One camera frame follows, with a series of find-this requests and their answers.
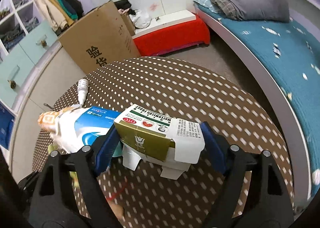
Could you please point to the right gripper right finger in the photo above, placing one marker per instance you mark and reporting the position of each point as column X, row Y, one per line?
column 268, row 202

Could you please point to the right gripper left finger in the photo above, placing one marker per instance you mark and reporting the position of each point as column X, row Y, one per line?
column 53, row 203

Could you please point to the orange white plastic bag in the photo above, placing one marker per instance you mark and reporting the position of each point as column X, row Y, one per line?
column 60, row 125

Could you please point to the blue white carton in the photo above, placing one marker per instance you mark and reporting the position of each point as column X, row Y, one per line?
column 88, row 124

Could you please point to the white medicine box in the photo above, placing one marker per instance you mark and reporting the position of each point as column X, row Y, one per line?
column 173, row 143

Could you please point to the green artificial leaves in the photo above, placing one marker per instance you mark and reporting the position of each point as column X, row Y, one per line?
column 54, row 146

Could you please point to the blue shopping bag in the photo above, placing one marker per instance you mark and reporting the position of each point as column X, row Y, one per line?
column 6, row 126

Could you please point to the small white bottle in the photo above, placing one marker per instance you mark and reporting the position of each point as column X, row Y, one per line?
column 82, row 91

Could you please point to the low grey cabinet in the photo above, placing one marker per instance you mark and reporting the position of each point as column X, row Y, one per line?
column 52, row 76

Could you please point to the teal candy print mattress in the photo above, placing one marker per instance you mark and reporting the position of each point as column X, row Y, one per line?
column 284, row 60

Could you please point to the large cardboard box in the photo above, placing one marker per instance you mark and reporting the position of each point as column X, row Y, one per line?
column 98, row 39

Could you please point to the hanging clothes row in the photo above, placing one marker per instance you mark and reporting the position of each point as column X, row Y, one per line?
column 60, row 14

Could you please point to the red covered bench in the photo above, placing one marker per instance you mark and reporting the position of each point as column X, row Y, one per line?
column 173, row 38

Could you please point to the grey folded quilt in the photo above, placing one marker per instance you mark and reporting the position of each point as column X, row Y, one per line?
column 245, row 10

